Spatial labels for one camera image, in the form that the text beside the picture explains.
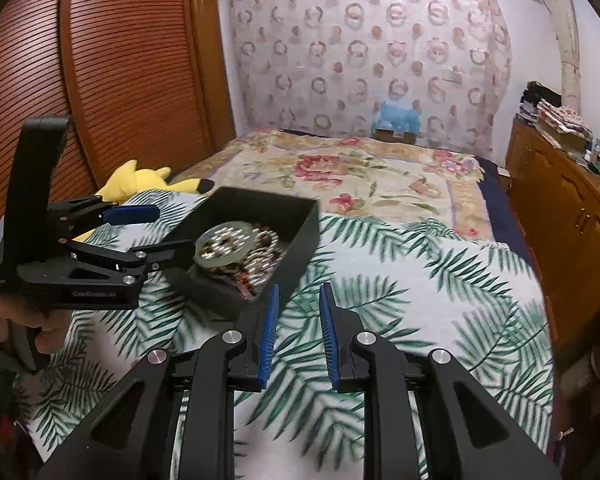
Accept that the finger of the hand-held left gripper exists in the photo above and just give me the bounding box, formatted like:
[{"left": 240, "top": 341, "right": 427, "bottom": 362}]
[
  {"left": 47, "top": 197, "right": 160, "bottom": 242},
  {"left": 62, "top": 240, "right": 197, "bottom": 282}
]

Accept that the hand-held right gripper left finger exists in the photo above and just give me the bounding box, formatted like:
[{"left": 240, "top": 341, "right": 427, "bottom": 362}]
[{"left": 37, "top": 284, "right": 281, "bottom": 480}]

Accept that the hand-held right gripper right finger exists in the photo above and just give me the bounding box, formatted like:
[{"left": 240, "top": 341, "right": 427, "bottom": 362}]
[{"left": 319, "top": 282, "right": 563, "bottom": 480}]

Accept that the multicoloured bead bracelet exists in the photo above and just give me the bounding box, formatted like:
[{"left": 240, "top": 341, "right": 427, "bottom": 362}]
[{"left": 234, "top": 266, "right": 273, "bottom": 302}]

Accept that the white pearl bracelet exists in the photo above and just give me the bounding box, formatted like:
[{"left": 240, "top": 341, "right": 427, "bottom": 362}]
[{"left": 200, "top": 225, "right": 254, "bottom": 262}]

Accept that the brown wooden bead bracelet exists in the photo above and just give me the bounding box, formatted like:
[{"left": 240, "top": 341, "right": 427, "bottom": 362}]
[{"left": 251, "top": 229, "right": 287, "bottom": 262}]

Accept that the black square box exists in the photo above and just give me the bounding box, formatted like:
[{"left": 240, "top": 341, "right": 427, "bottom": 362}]
[{"left": 169, "top": 186, "right": 321, "bottom": 319}]

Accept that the person's left hand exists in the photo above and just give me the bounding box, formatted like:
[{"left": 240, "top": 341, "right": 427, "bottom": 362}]
[{"left": 0, "top": 294, "right": 74, "bottom": 358}]

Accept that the yellow plush toy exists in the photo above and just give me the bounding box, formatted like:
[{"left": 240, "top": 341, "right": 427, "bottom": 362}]
[{"left": 72, "top": 160, "right": 216, "bottom": 244}]

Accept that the leaf print blanket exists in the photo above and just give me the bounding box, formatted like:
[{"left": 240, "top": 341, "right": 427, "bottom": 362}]
[{"left": 12, "top": 187, "right": 557, "bottom": 480}]

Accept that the wooden louvered wardrobe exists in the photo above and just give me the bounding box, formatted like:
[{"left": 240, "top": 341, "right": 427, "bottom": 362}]
[{"left": 0, "top": 0, "right": 237, "bottom": 261}]

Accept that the floral bedspread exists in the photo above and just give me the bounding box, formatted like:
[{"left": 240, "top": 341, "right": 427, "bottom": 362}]
[{"left": 172, "top": 127, "right": 497, "bottom": 242}]

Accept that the small brown box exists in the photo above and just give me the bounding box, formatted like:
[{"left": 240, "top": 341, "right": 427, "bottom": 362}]
[{"left": 375, "top": 129, "right": 417, "bottom": 144}]

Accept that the navy bed sheet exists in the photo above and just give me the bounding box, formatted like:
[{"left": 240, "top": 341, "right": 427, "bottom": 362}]
[{"left": 474, "top": 154, "right": 537, "bottom": 262}]

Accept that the wooden sideboard cabinet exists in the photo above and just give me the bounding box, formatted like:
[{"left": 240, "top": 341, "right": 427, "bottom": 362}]
[{"left": 505, "top": 117, "right": 600, "bottom": 357}]

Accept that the stack of dark clothes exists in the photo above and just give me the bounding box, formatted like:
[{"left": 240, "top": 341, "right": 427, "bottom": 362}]
[{"left": 520, "top": 80, "right": 564, "bottom": 127}]

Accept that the stack of patterned cloth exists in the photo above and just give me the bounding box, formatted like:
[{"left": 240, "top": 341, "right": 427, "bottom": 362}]
[{"left": 535, "top": 99, "right": 594, "bottom": 149}]

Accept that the white wrapped pipe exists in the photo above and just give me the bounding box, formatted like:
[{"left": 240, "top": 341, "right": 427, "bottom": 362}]
[{"left": 544, "top": 0, "right": 582, "bottom": 107}]

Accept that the ring print curtain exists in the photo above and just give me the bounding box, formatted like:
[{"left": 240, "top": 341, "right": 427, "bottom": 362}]
[{"left": 225, "top": 0, "right": 514, "bottom": 157}]

